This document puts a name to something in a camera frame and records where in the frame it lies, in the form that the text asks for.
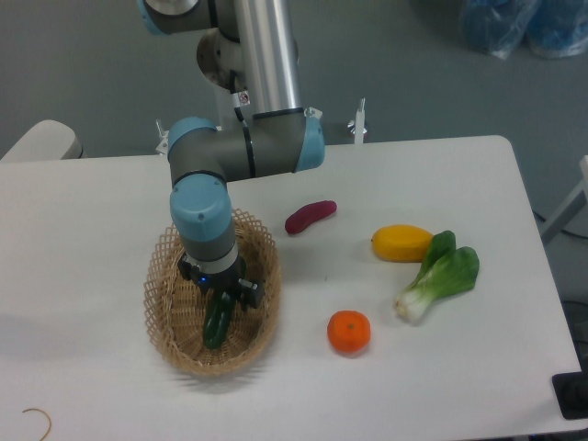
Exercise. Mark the orange tangerine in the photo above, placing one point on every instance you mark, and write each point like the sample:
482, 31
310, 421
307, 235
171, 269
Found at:
349, 331

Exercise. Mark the green cucumber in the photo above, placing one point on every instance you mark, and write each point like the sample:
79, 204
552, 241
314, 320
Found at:
219, 315

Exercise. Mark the yellow mango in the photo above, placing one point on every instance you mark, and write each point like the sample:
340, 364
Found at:
401, 243

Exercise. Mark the black device at edge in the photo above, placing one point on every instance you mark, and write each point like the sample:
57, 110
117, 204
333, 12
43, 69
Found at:
571, 392

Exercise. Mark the green bok choy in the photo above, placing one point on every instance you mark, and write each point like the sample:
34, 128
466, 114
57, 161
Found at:
446, 271

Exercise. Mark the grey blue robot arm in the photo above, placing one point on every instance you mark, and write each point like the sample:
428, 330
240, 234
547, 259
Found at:
271, 135

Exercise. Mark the white chair armrest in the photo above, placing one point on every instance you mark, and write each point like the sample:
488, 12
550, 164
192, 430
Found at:
48, 140

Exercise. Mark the blue plastic bag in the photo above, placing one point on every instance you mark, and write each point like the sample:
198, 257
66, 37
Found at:
552, 29

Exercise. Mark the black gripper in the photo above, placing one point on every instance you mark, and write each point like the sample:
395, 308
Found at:
248, 293

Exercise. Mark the woven wicker basket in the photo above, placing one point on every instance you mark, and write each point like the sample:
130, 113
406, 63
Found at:
175, 308

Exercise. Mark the purple sweet potato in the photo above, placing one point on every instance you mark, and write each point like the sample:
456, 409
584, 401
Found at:
305, 216

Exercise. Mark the white table leg frame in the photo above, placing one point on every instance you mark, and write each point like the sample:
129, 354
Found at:
570, 206

